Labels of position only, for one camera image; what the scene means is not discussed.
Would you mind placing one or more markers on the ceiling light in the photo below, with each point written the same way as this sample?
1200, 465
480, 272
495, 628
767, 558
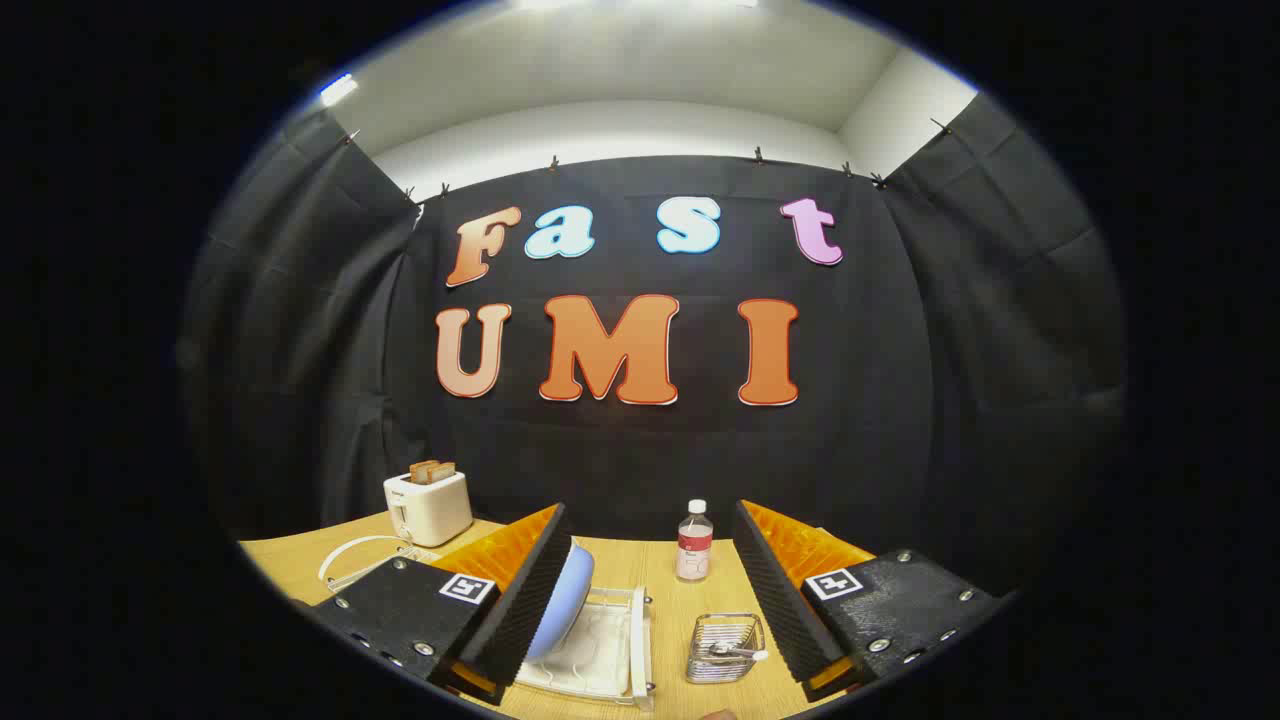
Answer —
338, 89

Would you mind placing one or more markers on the brown toast slice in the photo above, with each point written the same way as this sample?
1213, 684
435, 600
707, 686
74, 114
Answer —
445, 468
421, 471

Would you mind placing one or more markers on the white toaster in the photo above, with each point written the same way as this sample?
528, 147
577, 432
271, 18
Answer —
430, 510

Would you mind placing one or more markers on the light blue plate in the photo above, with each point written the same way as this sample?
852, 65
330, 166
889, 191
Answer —
570, 595

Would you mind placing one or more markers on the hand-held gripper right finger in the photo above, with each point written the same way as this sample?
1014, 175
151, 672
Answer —
775, 600

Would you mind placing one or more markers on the black backdrop cloth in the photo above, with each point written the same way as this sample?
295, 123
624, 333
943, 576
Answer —
900, 400

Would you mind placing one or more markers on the clear plastic bottle red label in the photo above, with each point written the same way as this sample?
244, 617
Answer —
694, 550

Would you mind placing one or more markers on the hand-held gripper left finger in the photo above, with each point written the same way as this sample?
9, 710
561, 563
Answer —
520, 610

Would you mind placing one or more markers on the metal spoon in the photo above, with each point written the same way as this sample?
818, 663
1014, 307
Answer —
738, 652

